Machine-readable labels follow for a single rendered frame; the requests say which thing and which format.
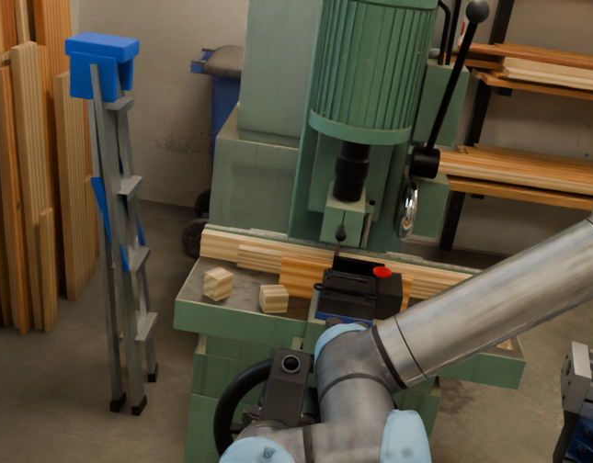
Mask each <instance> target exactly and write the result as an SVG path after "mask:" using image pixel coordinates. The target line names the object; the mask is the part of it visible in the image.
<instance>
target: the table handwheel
mask: <svg viewBox="0 0 593 463"><path fill-rule="evenodd" d="M309 355H310V356H311V365H310V370H309V374H313V373H314V354H309ZM272 358H273V357H271V358H269V359H266V360H263V361H261V362H258V363H256V364H254V365H253V366H251V367H249V368H247V369H246V370H244V371H243V372H242V373H240V374H239V375H238V376H237V377H236V378H235V379H234V380H233V381H232V382H231V383H230V384H229V385H228V387H227V388H226V389H225V391H224V392H223V394H222V396H221V398H220V399H219V401H218V404H217V407H216V410H215V414H214V418H213V436H214V441H215V445H216V449H217V451H218V454H219V456H220V458H221V457H222V454H223V453H224V451H225V450H226V449H227V448H228V447H229V446H230V445H231V444H232V443H233V442H234V440H233V436H232V434H234V435H239V434H240V433H241V432H242V431H243V430H244V429H245V428H246V424H244V423H232V420H233V416H234V411H235V409H236V407H237V405H238V403H239V402H240V400H241V399H242V398H243V397H244V396H245V395H246V394H247V392H248V391H250V390H251V389H252V388H254V387H255V386H256V385H258V384H260V383H262V382H264V381H266V380H267V379H268V375H269V371H270V367H271V363H272ZM306 388H307V390H306V394H305V399H304V402H303V406H302V414H306V415H308V416H309V417H311V418H313V419H315V423H321V416H320V408H319V404H318V402H317V396H318V392H317V388H312V387H306Z"/></svg>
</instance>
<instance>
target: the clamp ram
mask: <svg viewBox="0 0 593 463"><path fill-rule="evenodd" d="M377 266H384V267H385V264H382V263H376V262H371V261H365V260H360V259H355V258H349V257H344V256H338V255H334V259H333V264H332V269H331V270H335V271H340V272H346V273H350V274H356V275H362V276H367V277H375V278H377V276H376V275H375V274H373V268H374V267H377Z"/></svg>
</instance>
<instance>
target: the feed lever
mask: <svg viewBox="0 0 593 463"><path fill-rule="evenodd" d="M465 14H466V17H467V19H468V20H469V24H468V27H467V29H466V31H465V34H464V37H463V40H462V45H461V47H460V50H459V53H458V56H457V58H456V61H455V63H454V66H453V69H452V72H451V75H450V80H449V82H448V85H447V88H446V90H445V93H444V96H443V98H442V101H441V104H440V107H439V112H438V115H437V117H436V120H435V122H434V125H433V128H432V131H431V133H430V136H429V139H428V144H427V147H424V146H418V145H416V147H414V149H413V151H412V155H411V160H410V165H409V174H410V175H412V176H418V177H424V178H429V179H434V178H435V177H436V175H437V172H438V170H439V160H440V150H439V149H436V148H434V145H435V143H436V140H437V137H438V135H439V131H440V128H441V125H442V122H443V120H444V118H445V115H446V112H447V110H448V107H449V104H450V100H451V98H452V95H453V92H454V89H455V87H456V84H457V82H458V79H459V76H460V74H461V71H462V67H463V65H464V62H465V59H466V56H467V53H468V51H469V49H470V46H471V43H472V41H473V36H474V33H475V31H476V29H477V26H478V24H479V23H482V22H484V21H486V20H487V18H488V17H489V14H490V7H489V4H488V3H487V2H486V1H485V0H473V1H471V2H470V3H469V4H468V6H467V7H466V10H465Z"/></svg>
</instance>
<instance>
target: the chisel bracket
mask: <svg viewBox="0 0 593 463"><path fill-rule="evenodd" d="M334 186H335V181H331V182H330V185H329V189H328V194H327V199H326V203H325V213H324V218H323V224H322V230H321V235H320V241H322V242H328V243H337V244H343V245H348V246H354V247H358V246H359V239H360V237H362V234H363V231H362V230H361V229H362V224H363V222H365V220H366V215H364V214H365V199H366V187H365V186H364V187H363V189H362V194H361V199H360V201H356V202H349V201H344V200H340V199H338V198H335V197H334V196H333V192H334ZM341 224H343V225H344V226H345V232H346V234H347V239H346V240H345V241H343V242H339V241H338V240H337V239H336V237H335V234H336V232H337V231H338V229H339V225H341Z"/></svg>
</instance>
